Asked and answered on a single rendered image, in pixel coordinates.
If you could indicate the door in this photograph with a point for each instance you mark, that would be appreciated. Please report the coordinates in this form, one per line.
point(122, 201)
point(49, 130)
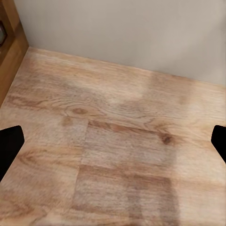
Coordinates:
point(13, 45)

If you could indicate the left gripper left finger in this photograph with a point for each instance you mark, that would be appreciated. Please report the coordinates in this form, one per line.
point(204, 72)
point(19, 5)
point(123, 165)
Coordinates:
point(11, 141)

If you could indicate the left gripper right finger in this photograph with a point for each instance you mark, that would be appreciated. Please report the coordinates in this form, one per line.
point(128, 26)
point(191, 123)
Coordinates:
point(218, 139)

